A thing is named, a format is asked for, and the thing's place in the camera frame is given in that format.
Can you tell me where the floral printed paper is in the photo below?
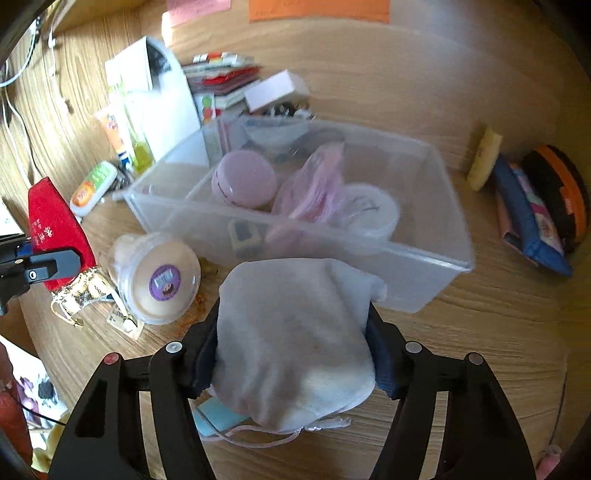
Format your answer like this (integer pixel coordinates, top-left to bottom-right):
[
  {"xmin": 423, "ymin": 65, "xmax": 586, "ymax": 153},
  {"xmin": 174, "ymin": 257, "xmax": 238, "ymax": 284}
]
[{"xmin": 0, "ymin": 336, "xmax": 71, "ymax": 431}]

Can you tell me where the wooden desktop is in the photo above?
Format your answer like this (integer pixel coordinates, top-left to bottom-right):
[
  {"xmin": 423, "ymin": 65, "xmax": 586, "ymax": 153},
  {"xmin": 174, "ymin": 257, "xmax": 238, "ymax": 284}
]
[{"xmin": 0, "ymin": 0, "xmax": 591, "ymax": 480}]

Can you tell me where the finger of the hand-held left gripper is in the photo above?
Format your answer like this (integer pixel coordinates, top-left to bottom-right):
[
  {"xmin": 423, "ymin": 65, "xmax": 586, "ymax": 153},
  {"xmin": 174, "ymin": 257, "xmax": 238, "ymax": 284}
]
[{"xmin": 0, "ymin": 237, "xmax": 82, "ymax": 315}]

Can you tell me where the white paper bag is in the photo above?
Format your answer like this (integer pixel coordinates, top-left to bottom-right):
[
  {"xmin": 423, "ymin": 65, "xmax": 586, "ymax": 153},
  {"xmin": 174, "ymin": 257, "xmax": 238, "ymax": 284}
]
[{"xmin": 105, "ymin": 36, "xmax": 205, "ymax": 168}]

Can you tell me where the white green orange packet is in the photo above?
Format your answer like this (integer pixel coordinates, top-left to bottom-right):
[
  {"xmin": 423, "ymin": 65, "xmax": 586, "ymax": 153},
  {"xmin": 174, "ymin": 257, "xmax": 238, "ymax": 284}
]
[{"xmin": 69, "ymin": 161, "xmax": 119, "ymax": 219}]

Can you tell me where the yellow-green bottle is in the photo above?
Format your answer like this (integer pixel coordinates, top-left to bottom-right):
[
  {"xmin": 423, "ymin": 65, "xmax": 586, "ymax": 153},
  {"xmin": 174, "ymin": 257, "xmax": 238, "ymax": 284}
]
[{"xmin": 122, "ymin": 92, "xmax": 156, "ymax": 175}]

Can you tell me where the blue patterned pouch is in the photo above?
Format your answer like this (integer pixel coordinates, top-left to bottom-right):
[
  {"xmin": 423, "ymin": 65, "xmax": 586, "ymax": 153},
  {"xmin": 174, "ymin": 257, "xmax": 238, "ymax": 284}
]
[{"xmin": 489, "ymin": 156, "xmax": 574, "ymax": 278}]

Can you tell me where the white round container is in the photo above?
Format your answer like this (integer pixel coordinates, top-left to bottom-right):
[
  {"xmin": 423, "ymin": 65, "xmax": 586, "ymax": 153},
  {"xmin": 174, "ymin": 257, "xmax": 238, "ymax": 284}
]
[{"xmin": 341, "ymin": 183, "xmax": 400, "ymax": 239}]

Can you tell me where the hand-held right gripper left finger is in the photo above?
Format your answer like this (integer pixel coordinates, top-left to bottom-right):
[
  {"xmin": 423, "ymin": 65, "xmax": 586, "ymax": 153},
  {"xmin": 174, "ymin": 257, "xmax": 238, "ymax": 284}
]
[{"xmin": 48, "ymin": 300, "xmax": 221, "ymax": 480}]

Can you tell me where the pink round case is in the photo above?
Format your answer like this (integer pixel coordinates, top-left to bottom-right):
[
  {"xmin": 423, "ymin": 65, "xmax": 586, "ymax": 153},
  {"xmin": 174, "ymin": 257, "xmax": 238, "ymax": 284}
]
[{"xmin": 211, "ymin": 150, "xmax": 279, "ymax": 211}]

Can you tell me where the pink flat booklet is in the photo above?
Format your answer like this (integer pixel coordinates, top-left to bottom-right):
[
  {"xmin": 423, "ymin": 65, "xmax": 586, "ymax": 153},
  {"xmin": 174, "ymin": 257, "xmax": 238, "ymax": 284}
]
[{"xmin": 496, "ymin": 185, "xmax": 540, "ymax": 267}]

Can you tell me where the white cable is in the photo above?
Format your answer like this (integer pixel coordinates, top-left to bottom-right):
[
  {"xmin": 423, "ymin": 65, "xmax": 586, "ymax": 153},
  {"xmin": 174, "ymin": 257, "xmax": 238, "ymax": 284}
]
[{"xmin": 0, "ymin": 16, "xmax": 70, "ymax": 188}]

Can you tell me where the small white box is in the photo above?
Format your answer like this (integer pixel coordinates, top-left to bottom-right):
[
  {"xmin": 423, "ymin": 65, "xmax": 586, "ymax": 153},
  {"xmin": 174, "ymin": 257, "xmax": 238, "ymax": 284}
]
[{"xmin": 243, "ymin": 69, "xmax": 310, "ymax": 114}]

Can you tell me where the white drawstring cloth pouch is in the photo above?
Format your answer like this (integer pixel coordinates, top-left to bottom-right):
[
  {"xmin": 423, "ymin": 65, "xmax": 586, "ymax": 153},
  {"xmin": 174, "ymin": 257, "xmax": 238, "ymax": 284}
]
[{"xmin": 210, "ymin": 258, "xmax": 389, "ymax": 446}]

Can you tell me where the clear plastic storage box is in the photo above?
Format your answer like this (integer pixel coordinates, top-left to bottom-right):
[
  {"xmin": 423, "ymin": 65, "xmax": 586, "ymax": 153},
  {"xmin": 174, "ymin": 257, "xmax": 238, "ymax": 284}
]
[{"xmin": 124, "ymin": 115, "xmax": 477, "ymax": 315}]

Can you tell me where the small paper tag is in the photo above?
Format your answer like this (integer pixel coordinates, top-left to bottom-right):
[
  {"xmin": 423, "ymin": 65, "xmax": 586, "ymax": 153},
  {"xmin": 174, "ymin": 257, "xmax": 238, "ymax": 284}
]
[{"xmin": 105, "ymin": 302, "xmax": 145, "ymax": 341}]

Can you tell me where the round cup with purple label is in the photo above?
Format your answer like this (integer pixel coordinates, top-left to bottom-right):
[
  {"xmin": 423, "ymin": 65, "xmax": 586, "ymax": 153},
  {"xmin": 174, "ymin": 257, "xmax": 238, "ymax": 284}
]
[{"xmin": 110, "ymin": 232, "xmax": 202, "ymax": 325}]

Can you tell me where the small dark box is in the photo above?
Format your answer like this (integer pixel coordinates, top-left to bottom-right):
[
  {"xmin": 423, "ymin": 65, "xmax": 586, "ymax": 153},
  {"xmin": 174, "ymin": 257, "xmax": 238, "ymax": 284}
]
[{"xmin": 228, "ymin": 219, "xmax": 265, "ymax": 254}]

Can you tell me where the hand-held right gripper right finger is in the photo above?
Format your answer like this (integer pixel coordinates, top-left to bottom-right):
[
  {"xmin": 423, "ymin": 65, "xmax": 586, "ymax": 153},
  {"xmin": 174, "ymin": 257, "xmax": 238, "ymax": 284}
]
[{"xmin": 365, "ymin": 305, "xmax": 537, "ymax": 480}]

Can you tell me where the white orange tube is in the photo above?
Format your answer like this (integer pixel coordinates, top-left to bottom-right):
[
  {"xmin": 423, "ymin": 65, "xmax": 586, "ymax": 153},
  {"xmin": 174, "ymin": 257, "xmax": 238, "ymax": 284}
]
[{"xmin": 95, "ymin": 104, "xmax": 136, "ymax": 171}]

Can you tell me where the clear bowl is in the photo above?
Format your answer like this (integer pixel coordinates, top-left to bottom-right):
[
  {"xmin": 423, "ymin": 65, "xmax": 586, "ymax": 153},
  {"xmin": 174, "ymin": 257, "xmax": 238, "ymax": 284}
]
[{"xmin": 242, "ymin": 117, "xmax": 306, "ymax": 149}]

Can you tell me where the orange paper sheet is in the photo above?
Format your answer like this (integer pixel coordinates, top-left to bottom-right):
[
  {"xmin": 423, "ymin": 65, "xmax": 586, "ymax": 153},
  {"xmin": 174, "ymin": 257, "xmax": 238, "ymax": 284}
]
[{"xmin": 248, "ymin": 0, "xmax": 391, "ymax": 25}]

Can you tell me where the red cloth pouch gold fringe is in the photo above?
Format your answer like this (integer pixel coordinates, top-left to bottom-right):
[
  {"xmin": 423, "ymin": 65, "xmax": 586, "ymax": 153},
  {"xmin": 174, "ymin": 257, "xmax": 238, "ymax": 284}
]
[{"xmin": 28, "ymin": 177, "xmax": 113, "ymax": 320}]

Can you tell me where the black orange round case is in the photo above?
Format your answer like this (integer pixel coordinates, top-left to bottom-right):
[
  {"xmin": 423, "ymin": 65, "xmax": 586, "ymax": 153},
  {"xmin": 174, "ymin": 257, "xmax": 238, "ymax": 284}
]
[{"xmin": 521, "ymin": 145, "xmax": 591, "ymax": 254}]

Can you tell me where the light blue card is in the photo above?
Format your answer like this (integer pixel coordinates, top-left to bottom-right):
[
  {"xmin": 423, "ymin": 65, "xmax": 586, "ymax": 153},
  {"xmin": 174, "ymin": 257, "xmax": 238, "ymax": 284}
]
[{"xmin": 191, "ymin": 397, "xmax": 252, "ymax": 438}]

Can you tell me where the yellow sponge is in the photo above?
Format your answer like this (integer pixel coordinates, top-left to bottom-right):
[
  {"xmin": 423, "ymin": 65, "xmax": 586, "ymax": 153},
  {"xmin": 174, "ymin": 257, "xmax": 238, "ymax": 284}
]
[{"xmin": 466, "ymin": 125, "xmax": 503, "ymax": 192}]

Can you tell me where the pink plastic bag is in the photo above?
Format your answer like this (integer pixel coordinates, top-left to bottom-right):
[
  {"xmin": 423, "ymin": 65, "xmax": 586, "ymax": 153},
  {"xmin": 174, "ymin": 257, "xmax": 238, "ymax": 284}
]
[{"xmin": 268, "ymin": 142, "xmax": 348, "ymax": 245}]

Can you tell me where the stack of red notebooks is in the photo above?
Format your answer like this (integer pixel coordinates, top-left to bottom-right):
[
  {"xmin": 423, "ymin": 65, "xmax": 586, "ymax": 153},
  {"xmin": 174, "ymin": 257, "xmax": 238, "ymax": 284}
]
[{"xmin": 181, "ymin": 52, "xmax": 262, "ymax": 110}]

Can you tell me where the pink sticky note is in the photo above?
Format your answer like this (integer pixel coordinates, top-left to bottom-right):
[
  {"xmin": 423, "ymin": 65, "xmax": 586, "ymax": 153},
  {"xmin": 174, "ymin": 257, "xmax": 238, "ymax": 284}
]
[{"xmin": 161, "ymin": 0, "xmax": 232, "ymax": 29}]

